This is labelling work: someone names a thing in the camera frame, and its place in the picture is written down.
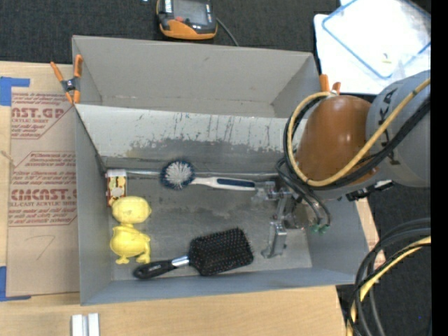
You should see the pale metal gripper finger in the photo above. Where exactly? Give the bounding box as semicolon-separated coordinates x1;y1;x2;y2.
260;220;288;260
251;181;281;203

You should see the black hairbrush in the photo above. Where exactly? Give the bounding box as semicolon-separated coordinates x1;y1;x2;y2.
132;227;255;281

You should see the white and blue dish brush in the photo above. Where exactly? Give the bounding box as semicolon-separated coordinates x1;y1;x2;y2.
160;159;259;192

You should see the grey metal bin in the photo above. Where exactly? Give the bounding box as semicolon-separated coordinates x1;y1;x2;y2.
71;35;370;307

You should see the yellow toy duck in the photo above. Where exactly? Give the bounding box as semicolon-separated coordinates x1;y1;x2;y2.
108;195;153;265

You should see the small red and white box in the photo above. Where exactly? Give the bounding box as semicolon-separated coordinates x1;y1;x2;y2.
105;169;128;208

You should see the brown cardboard board red print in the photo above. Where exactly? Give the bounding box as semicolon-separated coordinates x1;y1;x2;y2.
0;60;82;302

